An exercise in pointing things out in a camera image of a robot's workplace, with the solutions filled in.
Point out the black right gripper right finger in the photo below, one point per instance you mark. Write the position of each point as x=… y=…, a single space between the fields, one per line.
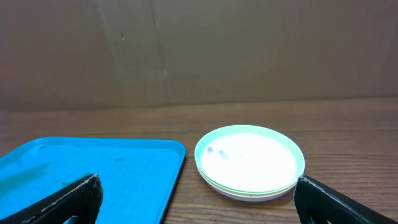
x=317 y=203

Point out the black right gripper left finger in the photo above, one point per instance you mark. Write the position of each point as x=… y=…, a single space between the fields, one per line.
x=78 y=202

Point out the white plate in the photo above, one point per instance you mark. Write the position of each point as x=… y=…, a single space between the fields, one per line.
x=246 y=197

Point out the yellow-green plate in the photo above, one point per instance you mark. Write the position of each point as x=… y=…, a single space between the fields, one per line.
x=238 y=192

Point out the light blue plate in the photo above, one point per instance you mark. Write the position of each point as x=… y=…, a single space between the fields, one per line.
x=248 y=158

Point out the teal plastic tray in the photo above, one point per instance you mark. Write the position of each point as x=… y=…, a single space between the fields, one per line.
x=138 y=176

